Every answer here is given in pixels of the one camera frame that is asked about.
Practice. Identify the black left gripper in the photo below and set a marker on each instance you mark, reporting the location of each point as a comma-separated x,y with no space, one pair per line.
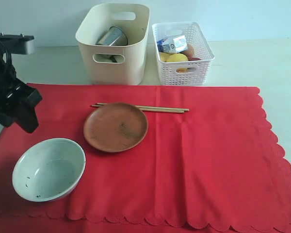
12,92

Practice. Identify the brown round plate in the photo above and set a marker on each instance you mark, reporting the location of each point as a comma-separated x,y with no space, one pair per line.
115,127

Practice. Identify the brown egg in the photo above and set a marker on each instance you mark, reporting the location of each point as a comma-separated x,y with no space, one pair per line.
189,52

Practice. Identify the blue white milk carton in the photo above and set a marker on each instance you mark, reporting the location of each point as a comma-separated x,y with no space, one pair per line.
172,44

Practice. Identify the pale green bowl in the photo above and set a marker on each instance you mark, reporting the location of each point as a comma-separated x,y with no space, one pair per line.
49,170

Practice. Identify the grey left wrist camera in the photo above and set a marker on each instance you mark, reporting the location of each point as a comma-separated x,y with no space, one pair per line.
18,44

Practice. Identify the cream plastic bin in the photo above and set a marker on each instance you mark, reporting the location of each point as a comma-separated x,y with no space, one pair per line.
114,64

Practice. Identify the white perforated plastic basket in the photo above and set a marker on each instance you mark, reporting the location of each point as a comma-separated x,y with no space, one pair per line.
188,73

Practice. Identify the fried chicken nugget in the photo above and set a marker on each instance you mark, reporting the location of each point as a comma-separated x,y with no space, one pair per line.
181,70

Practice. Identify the yellow cheese wedge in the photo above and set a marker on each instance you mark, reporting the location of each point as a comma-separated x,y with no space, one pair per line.
164,56

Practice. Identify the red sausage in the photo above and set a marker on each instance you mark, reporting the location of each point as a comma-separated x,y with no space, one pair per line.
190,58

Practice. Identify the wooden chopstick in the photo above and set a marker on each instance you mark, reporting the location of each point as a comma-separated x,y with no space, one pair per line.
151,110
151,107

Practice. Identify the stainless steel cup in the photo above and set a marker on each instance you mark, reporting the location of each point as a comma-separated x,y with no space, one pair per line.
113,37

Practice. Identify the red tablecloth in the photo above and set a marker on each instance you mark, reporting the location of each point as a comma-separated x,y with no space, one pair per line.
216,169

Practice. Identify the yellow lemon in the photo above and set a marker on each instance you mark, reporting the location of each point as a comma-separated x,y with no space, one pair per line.
177,57

